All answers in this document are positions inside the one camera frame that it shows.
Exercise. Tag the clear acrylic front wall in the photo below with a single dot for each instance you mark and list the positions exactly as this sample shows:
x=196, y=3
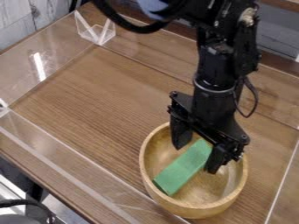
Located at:
x=89, y=189

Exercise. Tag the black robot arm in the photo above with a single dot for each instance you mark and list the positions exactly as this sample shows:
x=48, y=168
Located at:
x=225, y=25

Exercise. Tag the brown wooden bowl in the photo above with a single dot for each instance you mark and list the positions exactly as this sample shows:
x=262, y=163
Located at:
x=184, y=189

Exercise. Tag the clear acrylic corner bracket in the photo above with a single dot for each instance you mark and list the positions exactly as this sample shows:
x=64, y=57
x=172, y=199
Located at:
x=97, y=34

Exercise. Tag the green rectangular block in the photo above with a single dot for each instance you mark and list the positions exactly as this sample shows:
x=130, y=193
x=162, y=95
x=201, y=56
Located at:
x=180, y=170

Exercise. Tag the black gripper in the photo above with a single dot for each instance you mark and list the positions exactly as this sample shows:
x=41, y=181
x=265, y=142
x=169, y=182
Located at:
x=205, y=113

